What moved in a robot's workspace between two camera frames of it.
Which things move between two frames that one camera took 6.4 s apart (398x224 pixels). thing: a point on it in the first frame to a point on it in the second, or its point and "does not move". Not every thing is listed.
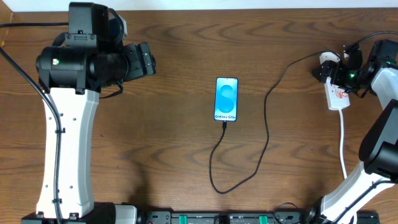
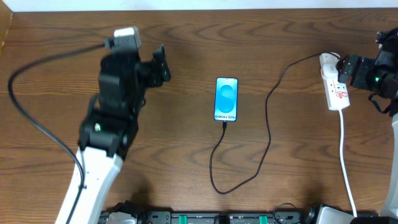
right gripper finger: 320,74 to 344,68
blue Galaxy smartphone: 226,96 does not move
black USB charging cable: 224,124 does not move
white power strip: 337,97 does not move
